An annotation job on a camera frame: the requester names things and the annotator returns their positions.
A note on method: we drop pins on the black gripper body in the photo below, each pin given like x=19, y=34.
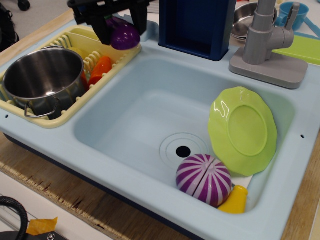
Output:
x=83, y=9

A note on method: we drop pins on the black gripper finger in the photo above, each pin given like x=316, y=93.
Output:
x=100, y=28
x=139, y=15

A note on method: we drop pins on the purple toy eggplant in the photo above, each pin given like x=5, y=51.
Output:
x=124, y=35

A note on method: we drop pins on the stainless steel pot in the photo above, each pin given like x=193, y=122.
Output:
x=46, y=82

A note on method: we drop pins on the grey striped box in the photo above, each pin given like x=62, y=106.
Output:
x=153, y=7

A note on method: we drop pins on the cream dish drying rack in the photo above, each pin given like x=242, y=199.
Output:
x=84, y=39

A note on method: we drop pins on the orange toy cup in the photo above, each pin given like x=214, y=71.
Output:
x=103, y=66

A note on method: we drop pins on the black chair wheel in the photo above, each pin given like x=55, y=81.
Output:
x=24, y=5

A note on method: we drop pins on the dark blue plastic box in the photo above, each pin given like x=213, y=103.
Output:
x=197, y=27

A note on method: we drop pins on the black bag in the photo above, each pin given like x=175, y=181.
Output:
x=8, y=35

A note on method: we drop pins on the stainless steel bowl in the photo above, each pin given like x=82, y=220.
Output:
x=243, y=18

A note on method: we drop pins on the light blue toy sink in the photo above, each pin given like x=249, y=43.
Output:
x=117, y=138

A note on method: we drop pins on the grey toy faucet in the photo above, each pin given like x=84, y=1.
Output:
x=257, y=60

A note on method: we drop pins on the green plastic plate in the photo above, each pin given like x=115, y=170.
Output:
x=242, y=131

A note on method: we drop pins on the green cutting board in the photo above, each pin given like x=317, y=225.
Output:
x=303, y=48

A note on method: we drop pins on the purple striped toy onion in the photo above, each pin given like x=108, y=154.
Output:
x=205, y=178

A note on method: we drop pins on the white board in sink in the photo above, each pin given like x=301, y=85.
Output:
x=242, y=181

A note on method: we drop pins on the orange tape piece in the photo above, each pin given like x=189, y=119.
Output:
x=41, y=226

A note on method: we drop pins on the yellow toy bottle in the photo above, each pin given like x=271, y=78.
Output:
x=236, y=202

